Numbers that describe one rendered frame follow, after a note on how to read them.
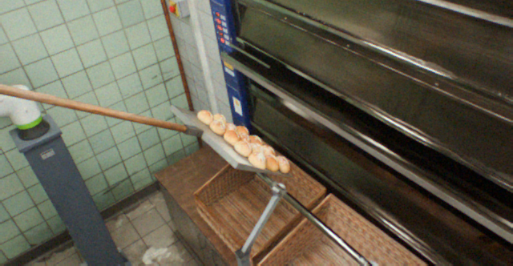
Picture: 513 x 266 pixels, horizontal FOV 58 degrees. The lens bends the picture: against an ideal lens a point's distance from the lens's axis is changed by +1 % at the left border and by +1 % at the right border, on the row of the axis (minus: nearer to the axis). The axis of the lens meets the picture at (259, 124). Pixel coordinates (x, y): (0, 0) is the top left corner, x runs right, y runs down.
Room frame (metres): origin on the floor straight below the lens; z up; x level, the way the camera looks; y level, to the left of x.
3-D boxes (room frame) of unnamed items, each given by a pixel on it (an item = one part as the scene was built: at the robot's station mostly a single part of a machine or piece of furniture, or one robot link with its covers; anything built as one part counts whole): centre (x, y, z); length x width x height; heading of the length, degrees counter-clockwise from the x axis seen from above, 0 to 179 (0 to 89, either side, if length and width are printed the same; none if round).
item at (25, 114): (1.89, 1.12, 1.36); 0.16 x 0.13 x 0.19; 92
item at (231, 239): (1.65, 0.07, 0.72); 0.56 x 0.49 x 0.28; 31
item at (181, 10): (2.56, 0.35, 1.46); 0.10 x 0.07 x 0.10; 31
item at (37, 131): (1.94, 1.14, 1.23); 0.26 x 0.15 x 0.06; 32
